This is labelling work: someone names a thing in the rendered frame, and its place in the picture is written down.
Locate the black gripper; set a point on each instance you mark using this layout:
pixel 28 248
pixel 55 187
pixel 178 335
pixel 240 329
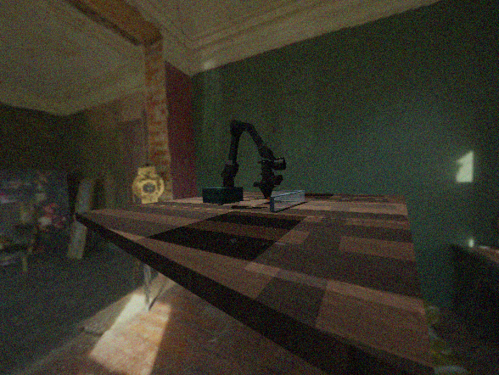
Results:
pixel 265 185

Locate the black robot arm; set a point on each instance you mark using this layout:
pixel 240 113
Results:
pixel 231 167

